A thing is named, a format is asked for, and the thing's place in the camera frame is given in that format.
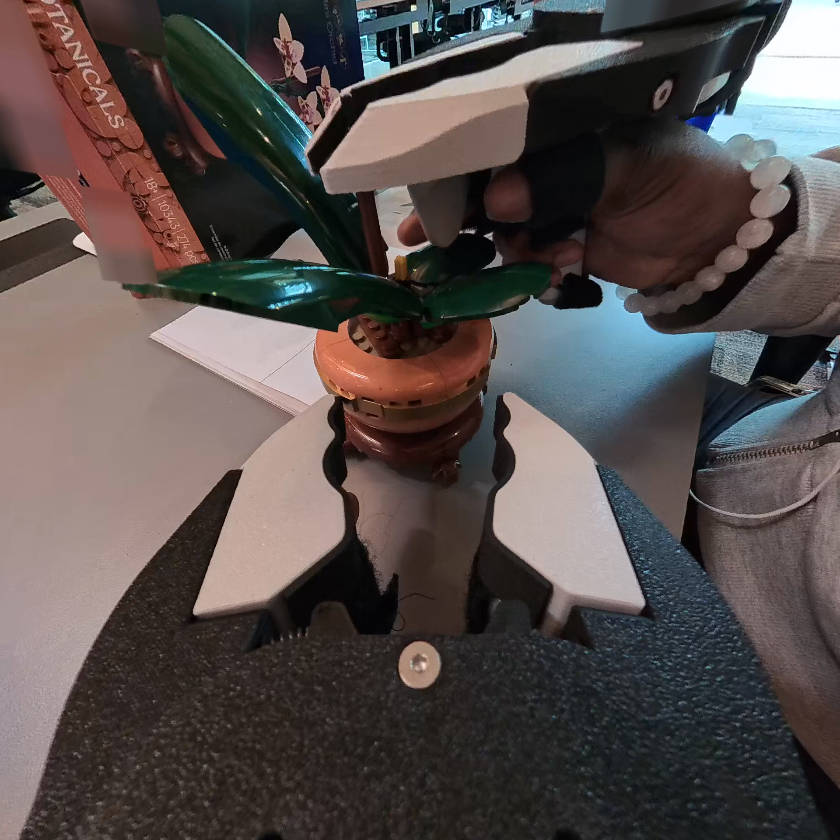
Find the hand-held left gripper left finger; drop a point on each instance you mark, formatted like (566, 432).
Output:
(275, 525)

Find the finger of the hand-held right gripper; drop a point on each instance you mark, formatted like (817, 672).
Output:
(459, 51)
(426, 131)

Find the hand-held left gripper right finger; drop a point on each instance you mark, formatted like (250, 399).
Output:
(564, 525)

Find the brown toy brick stem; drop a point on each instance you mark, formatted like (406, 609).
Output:
(373, 236)

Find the white instruction booklet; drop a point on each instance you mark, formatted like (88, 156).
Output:
(262, 354)

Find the toy brick potted plant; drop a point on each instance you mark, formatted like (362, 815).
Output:
(407, 374)

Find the person's right hand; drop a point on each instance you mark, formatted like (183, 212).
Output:
(656, 197)

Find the person's dark pants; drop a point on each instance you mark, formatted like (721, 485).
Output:
(741, 410)

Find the person's grey hoodie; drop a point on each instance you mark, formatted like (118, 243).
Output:
(774, 558)

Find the dark toy plant set box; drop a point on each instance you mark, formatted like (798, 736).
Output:
(118, 164)

